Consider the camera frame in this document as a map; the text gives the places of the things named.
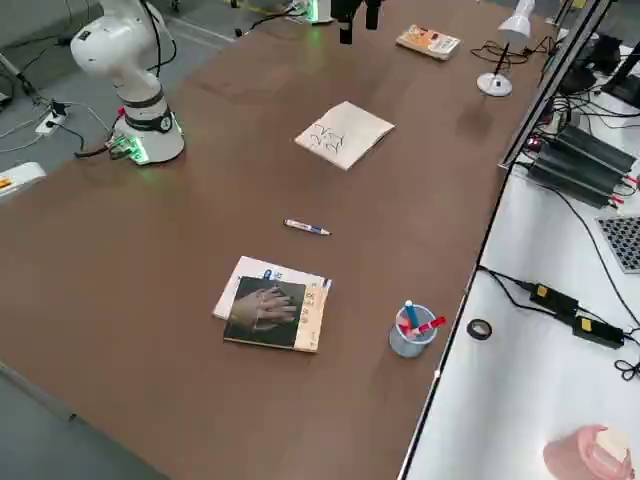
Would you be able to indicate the pink container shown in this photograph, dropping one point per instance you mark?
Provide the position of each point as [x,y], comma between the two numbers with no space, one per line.
[575,450]

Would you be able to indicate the black finned power supply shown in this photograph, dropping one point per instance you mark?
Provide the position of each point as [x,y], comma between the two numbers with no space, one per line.
[595,150]
[570,180]

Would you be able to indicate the aluminium frame rail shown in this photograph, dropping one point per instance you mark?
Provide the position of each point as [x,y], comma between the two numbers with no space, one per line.
[550,75]

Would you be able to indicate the black power adapter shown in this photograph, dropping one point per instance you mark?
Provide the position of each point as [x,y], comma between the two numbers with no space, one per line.
[597,330]
[552,296]

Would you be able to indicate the lined paper notebook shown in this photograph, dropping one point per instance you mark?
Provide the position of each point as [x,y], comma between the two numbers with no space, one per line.
[350,130]

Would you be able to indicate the black white checkered board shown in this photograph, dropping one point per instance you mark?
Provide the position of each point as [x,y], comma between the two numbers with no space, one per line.
[622,242]

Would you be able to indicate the book with hands cover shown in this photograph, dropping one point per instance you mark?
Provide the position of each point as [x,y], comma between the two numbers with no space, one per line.
[265,312]

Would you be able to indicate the black tape roll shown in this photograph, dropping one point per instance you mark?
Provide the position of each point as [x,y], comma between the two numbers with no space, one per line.
[470,330]

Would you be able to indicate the red pen in cup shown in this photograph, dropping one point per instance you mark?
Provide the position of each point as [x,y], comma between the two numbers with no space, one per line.
[430,326]

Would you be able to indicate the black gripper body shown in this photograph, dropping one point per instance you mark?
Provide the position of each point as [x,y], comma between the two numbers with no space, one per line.
[350,9]

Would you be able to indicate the white power strip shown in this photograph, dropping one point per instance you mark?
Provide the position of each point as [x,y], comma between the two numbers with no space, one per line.
[50,125]

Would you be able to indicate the white paperback book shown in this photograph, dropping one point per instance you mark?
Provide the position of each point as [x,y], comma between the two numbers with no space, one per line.
[245,267]

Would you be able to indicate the grey mesh pen cup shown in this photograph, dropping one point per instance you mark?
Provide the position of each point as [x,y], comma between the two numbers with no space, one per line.
[407,345]

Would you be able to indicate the orange illustrated book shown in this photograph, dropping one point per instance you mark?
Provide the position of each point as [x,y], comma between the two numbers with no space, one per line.
[430,41]

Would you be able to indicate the blue and white marker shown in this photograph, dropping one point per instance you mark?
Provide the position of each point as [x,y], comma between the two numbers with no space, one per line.
[307,226]

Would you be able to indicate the blue pen in cup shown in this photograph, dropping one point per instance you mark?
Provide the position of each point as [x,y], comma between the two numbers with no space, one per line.
[413,314]

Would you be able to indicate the white cabinet with orange label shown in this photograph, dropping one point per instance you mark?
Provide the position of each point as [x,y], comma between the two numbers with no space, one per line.
[20,177]

